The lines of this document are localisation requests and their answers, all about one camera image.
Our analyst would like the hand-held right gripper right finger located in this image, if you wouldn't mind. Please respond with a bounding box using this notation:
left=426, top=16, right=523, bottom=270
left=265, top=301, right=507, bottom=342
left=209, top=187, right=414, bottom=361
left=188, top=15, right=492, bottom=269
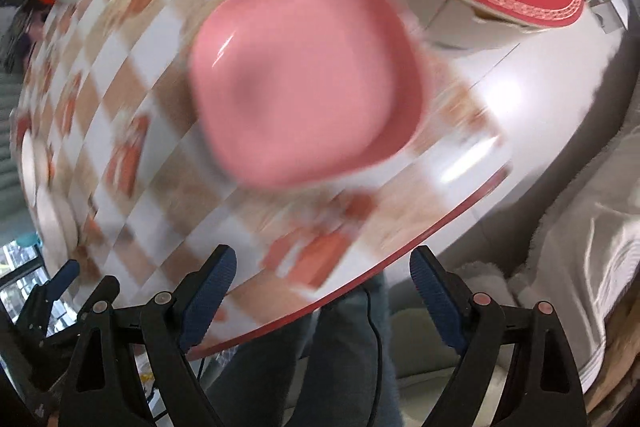
left=409, top=245, right=588, bottom=427

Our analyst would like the checkered printed tablecloth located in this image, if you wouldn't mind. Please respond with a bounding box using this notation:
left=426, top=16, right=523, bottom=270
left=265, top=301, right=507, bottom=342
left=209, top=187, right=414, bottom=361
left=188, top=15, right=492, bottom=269
left=11, top=0, right=516, bottom=360

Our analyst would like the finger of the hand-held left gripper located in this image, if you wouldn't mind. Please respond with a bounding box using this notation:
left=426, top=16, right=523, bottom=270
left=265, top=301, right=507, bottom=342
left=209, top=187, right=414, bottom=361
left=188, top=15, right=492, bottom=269
left=17, top=259, right=82, bottom=350

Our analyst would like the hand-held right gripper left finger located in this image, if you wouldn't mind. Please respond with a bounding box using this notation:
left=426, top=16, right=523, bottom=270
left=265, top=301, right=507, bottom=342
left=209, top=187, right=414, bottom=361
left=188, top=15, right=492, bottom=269
left=59, top=244, right=238, bottom=427

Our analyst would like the pink square bowl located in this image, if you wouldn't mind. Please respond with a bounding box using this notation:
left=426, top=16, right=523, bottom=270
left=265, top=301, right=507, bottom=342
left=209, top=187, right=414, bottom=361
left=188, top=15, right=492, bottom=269
left=189, top=0, right=426, bottom=188

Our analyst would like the person's leg in jeans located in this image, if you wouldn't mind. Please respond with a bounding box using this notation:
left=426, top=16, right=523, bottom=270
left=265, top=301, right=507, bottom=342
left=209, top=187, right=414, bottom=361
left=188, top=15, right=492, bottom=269
left=204, top=271, right=403, bottom=427

